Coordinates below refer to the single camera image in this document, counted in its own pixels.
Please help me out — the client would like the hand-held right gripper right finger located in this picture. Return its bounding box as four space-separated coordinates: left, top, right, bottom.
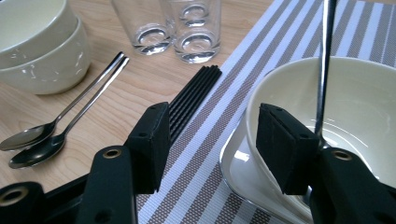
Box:
255 103 321 196

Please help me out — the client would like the white square plate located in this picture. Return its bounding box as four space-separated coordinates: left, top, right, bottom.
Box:
219 119 316 224

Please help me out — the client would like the bundle of black chopsticks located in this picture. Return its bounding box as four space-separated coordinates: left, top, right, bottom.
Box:
167 64 223 144

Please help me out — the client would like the steel spoon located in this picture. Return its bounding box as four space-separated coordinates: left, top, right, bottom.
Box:
0 50 125 152
313 0 338 150
8 55 131 170

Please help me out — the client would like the brown white striped placemat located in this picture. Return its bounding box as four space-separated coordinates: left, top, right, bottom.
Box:
136 0 396 224

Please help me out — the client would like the cream ceramic bowl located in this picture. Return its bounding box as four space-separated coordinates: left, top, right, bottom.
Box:
0 0 78 70
245 56 396 200
0 17 92 96

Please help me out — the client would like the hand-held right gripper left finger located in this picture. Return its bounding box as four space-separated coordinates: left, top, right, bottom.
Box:
123 101 172 194

